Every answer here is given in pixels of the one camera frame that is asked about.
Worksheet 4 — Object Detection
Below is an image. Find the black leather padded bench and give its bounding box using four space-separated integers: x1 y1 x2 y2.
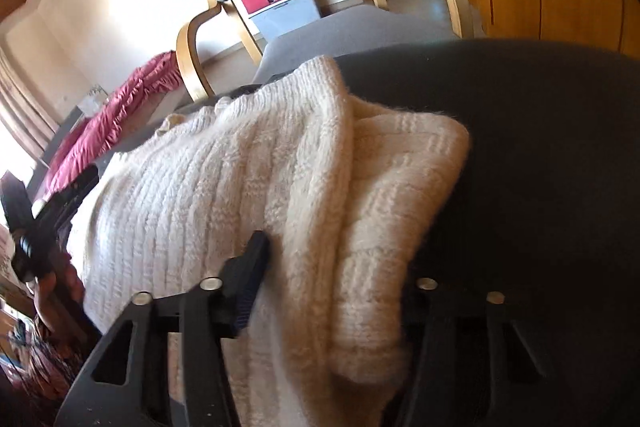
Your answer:
95 38 640 427

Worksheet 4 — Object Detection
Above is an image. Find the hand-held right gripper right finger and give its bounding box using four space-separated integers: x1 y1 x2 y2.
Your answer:
400 277 557 427

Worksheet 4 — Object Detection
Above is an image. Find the red ruffled bedspread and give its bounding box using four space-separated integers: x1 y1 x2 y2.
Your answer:
42 51 183 202

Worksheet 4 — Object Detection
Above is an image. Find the pink patterned curtain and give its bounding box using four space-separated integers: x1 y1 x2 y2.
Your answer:
0 52 57 158

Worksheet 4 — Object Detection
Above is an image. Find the person's left forearm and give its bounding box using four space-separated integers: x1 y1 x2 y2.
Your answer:
15 252 101 413

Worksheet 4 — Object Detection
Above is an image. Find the person's left hand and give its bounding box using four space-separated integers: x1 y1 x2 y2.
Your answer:
31 272 60 330

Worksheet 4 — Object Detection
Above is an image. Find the white knit sweater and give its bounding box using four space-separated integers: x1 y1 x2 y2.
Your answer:
65 56 472 427

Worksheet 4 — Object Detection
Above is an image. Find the grey plastic storage box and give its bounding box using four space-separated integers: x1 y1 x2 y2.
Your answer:
248 0 321 40

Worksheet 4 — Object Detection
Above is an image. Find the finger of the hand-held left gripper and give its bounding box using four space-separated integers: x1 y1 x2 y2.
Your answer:
32 162 101 220

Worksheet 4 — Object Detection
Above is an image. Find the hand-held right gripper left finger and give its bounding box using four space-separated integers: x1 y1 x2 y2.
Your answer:
62 229 271 427

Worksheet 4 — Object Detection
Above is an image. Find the white bedside shelf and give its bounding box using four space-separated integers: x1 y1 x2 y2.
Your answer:
75 86 109 118

